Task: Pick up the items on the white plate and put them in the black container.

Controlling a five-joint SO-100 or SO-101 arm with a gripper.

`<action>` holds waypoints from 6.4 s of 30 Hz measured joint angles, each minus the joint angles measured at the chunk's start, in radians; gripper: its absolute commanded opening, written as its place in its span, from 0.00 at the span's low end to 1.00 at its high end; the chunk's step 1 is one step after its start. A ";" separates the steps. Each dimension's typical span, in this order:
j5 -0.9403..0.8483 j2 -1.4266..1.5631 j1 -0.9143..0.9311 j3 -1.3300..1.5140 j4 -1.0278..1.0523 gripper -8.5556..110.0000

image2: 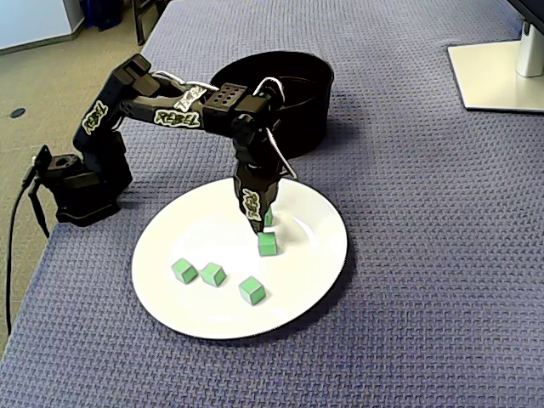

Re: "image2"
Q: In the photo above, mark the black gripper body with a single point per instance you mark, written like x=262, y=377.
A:
x=253, y=186

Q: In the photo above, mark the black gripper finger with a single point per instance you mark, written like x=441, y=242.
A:
x=251, y=204
x=272, y=195

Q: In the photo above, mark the green cube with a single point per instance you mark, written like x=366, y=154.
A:
x=268, y=246
x=269, y=219
x=184, y=270
x=213, y=274
x=252, y=290

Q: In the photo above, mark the black robot arm with stickers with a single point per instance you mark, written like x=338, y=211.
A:
x=140, y=108

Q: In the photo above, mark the black metal bucket container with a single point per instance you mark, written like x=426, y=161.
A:
x=306, y=127

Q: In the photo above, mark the white round plate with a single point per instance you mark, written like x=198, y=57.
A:
x=297, y=276

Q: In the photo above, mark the blue woven table cloth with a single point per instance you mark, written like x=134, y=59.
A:
x=425, y=255

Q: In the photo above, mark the blue bin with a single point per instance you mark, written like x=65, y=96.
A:
x=102, y=13

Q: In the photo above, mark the round dark floor outlet cover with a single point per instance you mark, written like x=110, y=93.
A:
x=18, y=113

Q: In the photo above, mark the silver monitor stand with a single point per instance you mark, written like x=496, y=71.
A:
x=489, y=76

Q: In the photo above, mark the dark monitor screen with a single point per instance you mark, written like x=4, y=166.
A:
x=536, y=6

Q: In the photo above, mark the dark chair frame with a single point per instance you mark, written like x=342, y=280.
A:
x=140, y=25

